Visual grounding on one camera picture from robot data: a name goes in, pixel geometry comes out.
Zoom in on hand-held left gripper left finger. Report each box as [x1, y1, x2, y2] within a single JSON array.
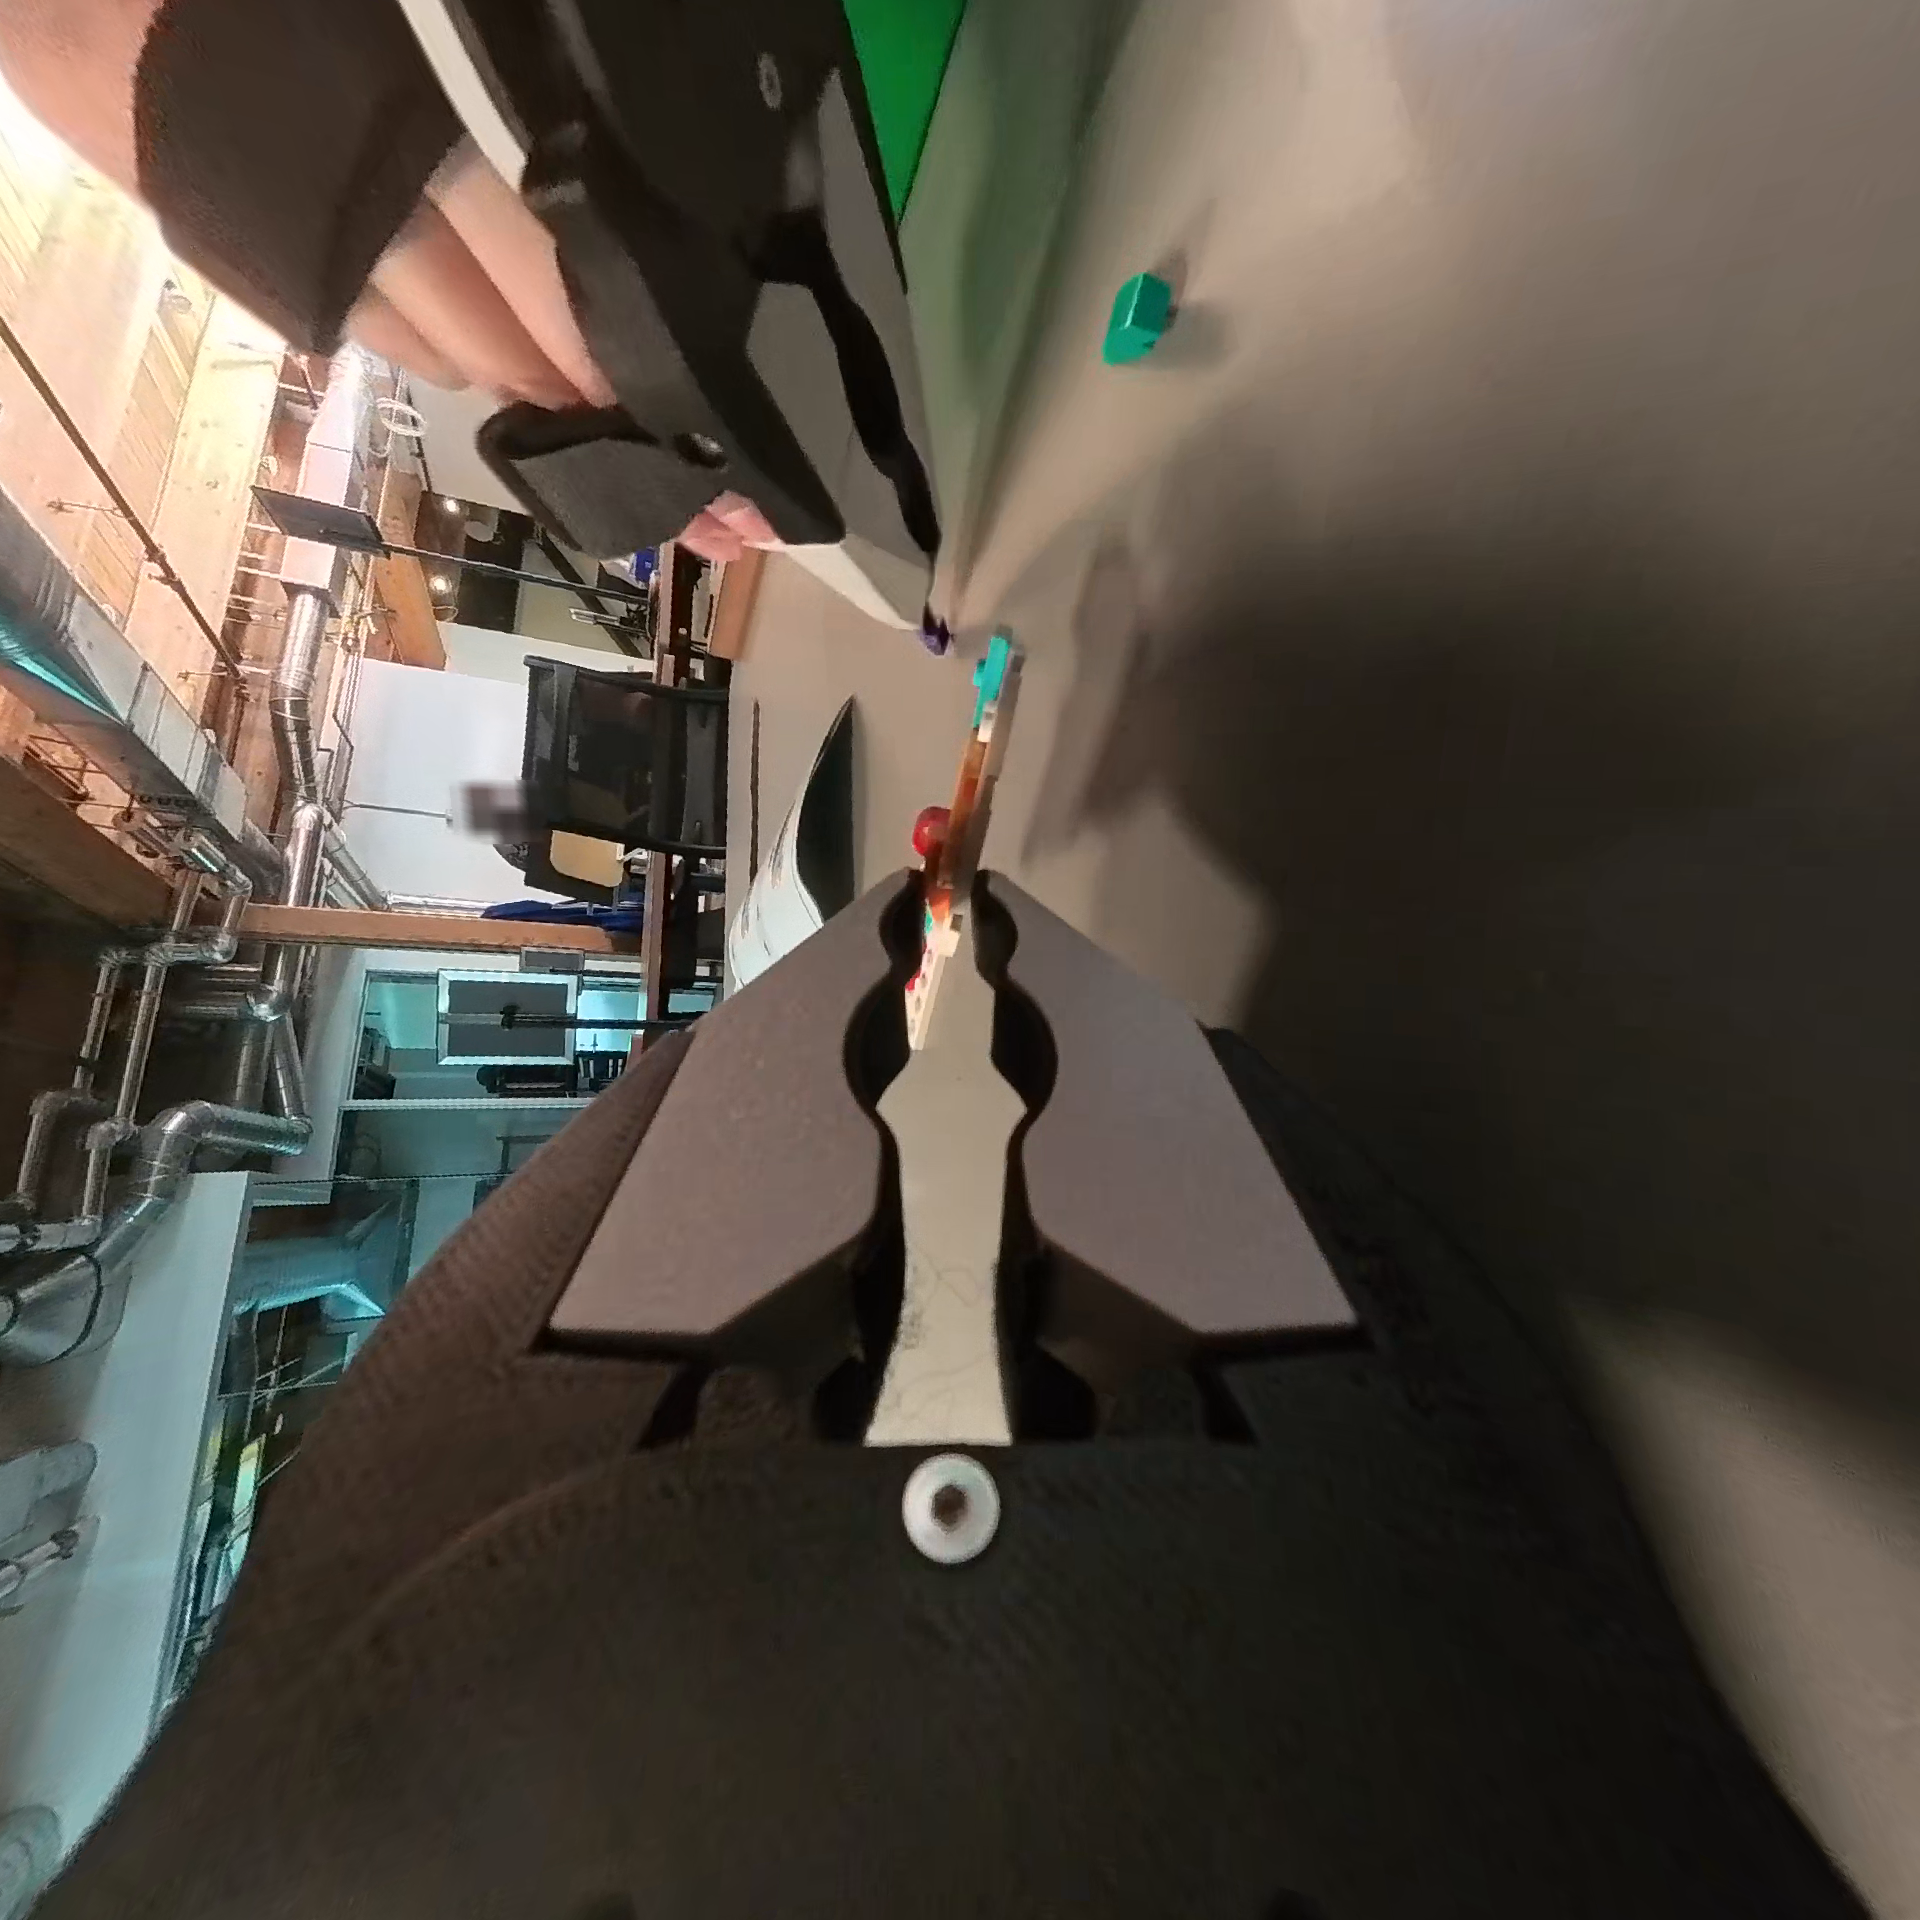
[[546, 878, 920, 1346]]

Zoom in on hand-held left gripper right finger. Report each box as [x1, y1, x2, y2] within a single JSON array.
[[972, 878, 1361, 1363]]

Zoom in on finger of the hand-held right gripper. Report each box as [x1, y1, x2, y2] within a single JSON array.
[[750, 75, 947, 567], [778, 538, 936, 632]]

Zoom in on green plastic bin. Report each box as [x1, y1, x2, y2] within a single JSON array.
[[839, 0, 972, 231]]

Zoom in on round orange lego assembly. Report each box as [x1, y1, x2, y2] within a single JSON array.
[[904, 629, 1030, 1055]]

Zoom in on person's right forearm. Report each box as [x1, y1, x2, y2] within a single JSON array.
[[0, 0, 198, 190]]

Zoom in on silver pipe elbow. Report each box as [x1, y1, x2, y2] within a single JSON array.
[[0, 1100, 312, 1360]]

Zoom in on teal lego brick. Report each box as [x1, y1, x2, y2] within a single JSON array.
[[1102, 269, 1182, 370]]

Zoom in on person's right hand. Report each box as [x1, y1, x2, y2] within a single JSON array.
[[133, 0, 784, 565]]

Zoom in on open instruction booklet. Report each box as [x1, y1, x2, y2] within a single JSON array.
[[724, 698, 866, 997]]

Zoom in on black mesh chair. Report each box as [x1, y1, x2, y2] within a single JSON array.
[[515, 652, 735, 869]]

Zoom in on wall monitor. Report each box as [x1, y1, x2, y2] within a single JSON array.
[[433, 966, 589, 1068]]

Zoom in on corrugated silver duct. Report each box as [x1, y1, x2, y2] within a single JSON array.
[[267, 590, 367, 906]]

